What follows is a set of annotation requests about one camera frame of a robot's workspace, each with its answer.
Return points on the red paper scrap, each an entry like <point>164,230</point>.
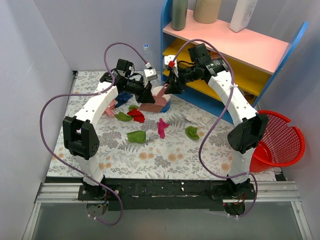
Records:
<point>137,115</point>

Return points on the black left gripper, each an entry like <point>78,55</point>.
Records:
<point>144,90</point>

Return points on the small green paper scrap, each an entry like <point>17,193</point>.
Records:
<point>132,107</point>

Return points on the beige cylinder container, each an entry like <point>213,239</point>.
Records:
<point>206,11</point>

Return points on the orange snack packet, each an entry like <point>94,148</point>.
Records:
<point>214,55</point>

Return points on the grey crumpled paper scrap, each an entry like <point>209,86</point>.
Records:
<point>151,137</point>

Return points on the red mesh waste basket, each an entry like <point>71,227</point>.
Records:
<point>281,145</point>

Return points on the aluminium frame rail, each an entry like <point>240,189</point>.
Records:
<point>268,191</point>

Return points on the dark blue paper scrap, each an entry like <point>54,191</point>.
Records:
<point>122,98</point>

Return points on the grey green metal bottle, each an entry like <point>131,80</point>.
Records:
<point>179,14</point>

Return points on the magenta paper scrap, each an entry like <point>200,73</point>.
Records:
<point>161,125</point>

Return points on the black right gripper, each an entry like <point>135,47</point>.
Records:
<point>175,81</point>

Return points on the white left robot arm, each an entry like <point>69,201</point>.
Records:
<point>79,134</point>

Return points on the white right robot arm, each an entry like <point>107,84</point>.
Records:
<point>249,125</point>

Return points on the brown box lower shelf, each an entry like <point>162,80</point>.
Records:
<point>248,96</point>

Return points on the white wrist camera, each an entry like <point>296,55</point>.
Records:
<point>149,73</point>
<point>170,63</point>

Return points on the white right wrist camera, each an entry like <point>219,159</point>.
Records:
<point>170,63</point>

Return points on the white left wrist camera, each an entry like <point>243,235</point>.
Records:
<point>149,73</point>

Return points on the clear plastic water bottle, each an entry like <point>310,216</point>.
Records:
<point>146,49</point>

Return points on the white detergent bottle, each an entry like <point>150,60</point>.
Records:
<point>242,14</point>

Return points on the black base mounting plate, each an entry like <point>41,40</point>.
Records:
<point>164,194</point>

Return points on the pink hand brush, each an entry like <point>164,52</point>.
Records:
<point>147,106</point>

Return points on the pink dustpan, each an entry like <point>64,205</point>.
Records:
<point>109,109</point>

